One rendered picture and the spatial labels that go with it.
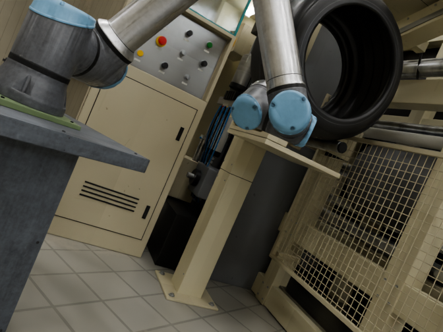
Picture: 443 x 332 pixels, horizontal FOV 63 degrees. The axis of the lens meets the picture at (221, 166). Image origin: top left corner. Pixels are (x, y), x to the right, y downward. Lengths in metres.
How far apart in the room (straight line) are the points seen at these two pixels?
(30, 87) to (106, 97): 0.86
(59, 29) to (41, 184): 0.39
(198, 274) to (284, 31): 1.24
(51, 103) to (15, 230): 0.33
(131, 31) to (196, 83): 0.88
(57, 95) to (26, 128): 0.22
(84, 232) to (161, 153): 0.54
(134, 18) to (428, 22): 1.20
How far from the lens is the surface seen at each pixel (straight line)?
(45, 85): 1.01
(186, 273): 1.77
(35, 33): 1.02
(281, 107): 0.81
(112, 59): 1.14
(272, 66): 0.85
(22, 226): 1.07
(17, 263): 1.12
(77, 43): 1.03
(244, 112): 0.96
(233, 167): 1.67
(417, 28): 1.84
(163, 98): 1.86
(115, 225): 1.95
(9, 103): 0.95
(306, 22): 1.35
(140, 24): 1.13
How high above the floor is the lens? 0.71
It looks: 2 degrees down
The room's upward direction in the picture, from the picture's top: 24 degrees clockwise
